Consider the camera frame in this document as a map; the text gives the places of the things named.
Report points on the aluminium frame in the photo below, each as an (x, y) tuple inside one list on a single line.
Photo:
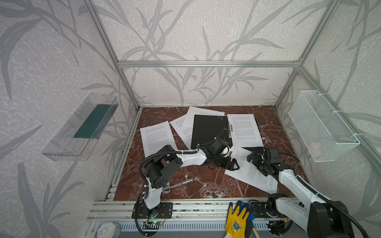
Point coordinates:
[(240, 53)]

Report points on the white wire mesh basket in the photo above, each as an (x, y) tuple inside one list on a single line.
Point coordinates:
[(324, 132)]

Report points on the yellow blue work glove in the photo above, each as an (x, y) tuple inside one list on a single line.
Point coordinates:
[(239, 220)]

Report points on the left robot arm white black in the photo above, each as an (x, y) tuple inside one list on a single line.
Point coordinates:
[(158, 169)]

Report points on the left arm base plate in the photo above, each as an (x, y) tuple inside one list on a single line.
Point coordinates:
[(163, 211)]

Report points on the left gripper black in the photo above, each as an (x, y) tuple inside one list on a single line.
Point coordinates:
[(225, 160)]

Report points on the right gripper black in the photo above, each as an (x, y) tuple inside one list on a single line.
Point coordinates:
[(257, 159)]

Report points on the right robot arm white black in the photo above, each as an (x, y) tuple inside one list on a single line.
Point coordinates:
[(317, 215)]

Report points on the blue folder black inside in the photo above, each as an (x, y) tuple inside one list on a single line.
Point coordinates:
[(206, 128)]

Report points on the paper sheet back top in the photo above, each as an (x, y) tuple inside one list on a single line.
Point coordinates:
[(192, 111)]

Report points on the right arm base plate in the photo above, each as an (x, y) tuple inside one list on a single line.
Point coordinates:
[(259, 211)]

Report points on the clear plastic tray green base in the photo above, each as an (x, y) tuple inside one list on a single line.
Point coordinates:
[(78, 137)]

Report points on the green circuit board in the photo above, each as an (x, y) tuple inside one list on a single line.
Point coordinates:
[(153, 225)]

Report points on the white tape roll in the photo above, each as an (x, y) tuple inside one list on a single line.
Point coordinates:
[(109, 230)]

